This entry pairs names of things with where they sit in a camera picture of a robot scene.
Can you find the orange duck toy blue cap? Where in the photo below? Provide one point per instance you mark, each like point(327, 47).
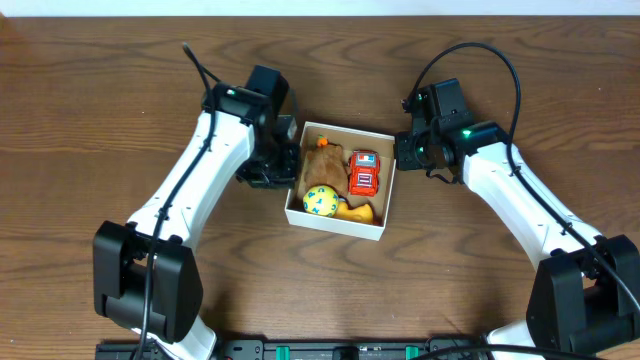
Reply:
point(362, 214)

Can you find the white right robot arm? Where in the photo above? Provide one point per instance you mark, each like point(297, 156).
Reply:
point(585, 297)

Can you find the white cardboard box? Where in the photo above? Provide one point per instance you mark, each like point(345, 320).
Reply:
point(350, 140)

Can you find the brown plush bear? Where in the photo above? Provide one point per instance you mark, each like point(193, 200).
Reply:
point(325, 166)

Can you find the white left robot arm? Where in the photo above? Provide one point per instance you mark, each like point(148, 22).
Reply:
point(144, 271)

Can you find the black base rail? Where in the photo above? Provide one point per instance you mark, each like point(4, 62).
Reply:
point(256, 349)

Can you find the red toy truck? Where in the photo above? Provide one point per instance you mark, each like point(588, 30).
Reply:
point(364, 173)

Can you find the yellow ball with blue letters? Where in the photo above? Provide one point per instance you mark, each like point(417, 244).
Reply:
point(321, 200)

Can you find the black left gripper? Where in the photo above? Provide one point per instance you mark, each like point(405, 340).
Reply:
point(273, 173)

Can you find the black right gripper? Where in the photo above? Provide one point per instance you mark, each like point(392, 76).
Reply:
point(404, 158)

